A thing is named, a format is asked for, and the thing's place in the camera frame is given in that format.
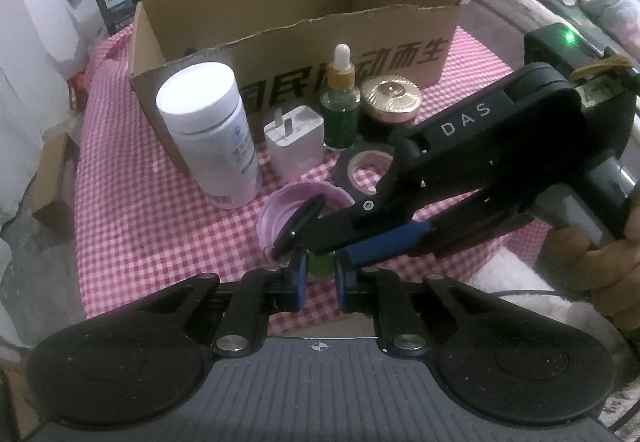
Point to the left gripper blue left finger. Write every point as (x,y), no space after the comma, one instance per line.
(298,267)

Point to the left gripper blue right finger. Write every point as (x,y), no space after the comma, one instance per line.
(345,282)

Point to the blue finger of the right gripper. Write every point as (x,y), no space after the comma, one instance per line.
(386,246)

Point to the green white marker pen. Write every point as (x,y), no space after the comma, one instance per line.
(320,265)

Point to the black clip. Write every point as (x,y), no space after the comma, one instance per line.
(286,239)

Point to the purple plastic bowl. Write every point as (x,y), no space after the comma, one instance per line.
(282,204)

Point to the black electrical tape roll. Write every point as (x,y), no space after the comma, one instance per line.
(360,167)

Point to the white wall charger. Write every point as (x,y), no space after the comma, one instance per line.
(295,142)

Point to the gold lid cosmetic jar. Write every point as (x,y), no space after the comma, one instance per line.
(388,102)

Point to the green dropper bottle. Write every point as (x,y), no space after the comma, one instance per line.
(340,101)

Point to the white supplement bottle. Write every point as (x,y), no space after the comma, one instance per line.
(203,111)

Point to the person right hand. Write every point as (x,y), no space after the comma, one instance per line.
(610,274)

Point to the pink checkered tablecloth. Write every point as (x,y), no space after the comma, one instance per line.
(141,225)

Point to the brown cardboard box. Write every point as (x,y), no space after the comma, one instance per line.
(280,50)

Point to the small cardboard box on floor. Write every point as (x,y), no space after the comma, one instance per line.
(53,190)

